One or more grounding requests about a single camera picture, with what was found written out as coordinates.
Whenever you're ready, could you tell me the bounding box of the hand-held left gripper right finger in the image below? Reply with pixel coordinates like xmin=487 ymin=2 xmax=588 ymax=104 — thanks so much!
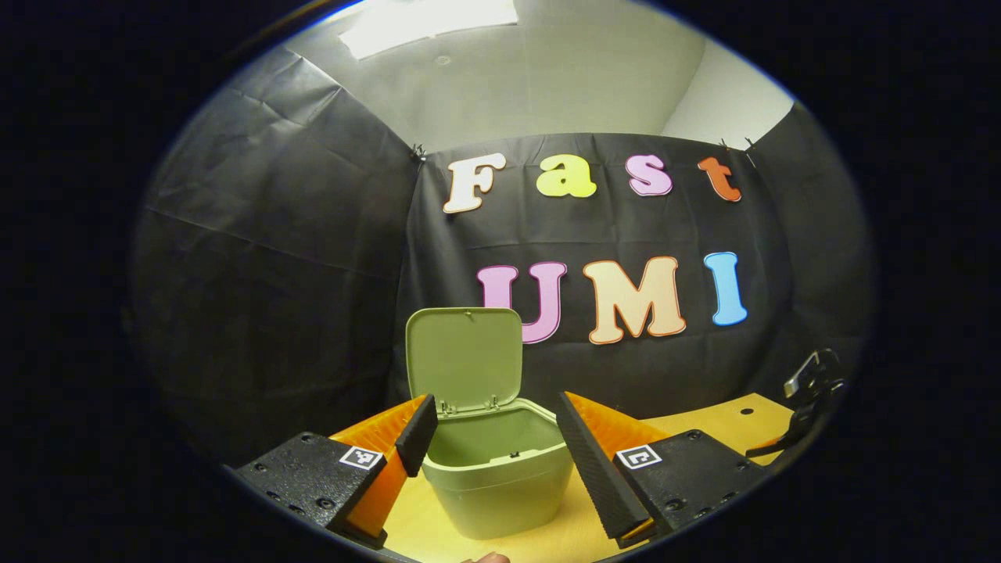
xmin=557 ymin=391 xmax=771 ymax=548

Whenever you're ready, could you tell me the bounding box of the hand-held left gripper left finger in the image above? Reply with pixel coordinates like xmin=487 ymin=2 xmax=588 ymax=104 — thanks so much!
xmin=231 ymin=393 xmax=439 ymax=550

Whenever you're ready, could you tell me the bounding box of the green desktop garbage bin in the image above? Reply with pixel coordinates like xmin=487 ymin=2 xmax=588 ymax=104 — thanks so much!
xmin=405 ymin=307 xmax=576 ymax=540

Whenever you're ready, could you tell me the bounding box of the wooden desktop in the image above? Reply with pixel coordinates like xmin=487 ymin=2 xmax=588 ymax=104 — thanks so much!
xmin=332 ymin=393 xmax=795 ymax=563

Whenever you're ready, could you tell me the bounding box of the black backdrop cloth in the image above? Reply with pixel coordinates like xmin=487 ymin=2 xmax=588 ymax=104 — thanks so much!
xmin=129 ymin=47 xmax=873 ymax=470

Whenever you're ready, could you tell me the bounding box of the ceiling light panel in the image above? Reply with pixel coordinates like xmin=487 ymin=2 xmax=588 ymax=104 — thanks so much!
xmin=338 ymin=0 xmax=519 ymax=61

